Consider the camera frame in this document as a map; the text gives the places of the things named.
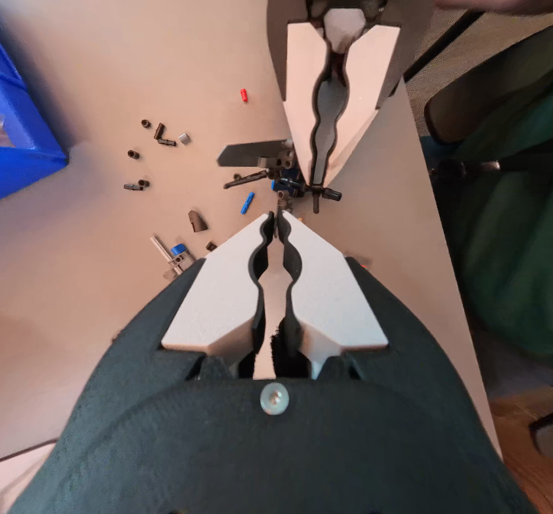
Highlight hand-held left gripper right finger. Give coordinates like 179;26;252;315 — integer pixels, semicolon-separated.
270;211;389;378

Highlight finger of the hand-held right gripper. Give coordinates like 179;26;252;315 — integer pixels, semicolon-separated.
320;24;401;186
286;21;333;186

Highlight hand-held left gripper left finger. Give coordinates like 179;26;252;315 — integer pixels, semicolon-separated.
161;213;275;378

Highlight grey lego wing assembly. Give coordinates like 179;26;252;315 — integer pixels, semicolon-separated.
217;138;303;238

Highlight black lego T connector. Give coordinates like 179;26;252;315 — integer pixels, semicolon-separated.
302;182;343;215

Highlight grey lego axle blue assembly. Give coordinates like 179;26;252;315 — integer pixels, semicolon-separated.
150;236;198;281

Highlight black lego pin pair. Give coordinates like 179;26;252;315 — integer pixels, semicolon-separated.
141;119;177;147

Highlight blue plastic bin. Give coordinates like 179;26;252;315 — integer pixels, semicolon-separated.
0;43;70;199

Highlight black strap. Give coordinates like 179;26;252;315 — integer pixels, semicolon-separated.
432;157;553;178

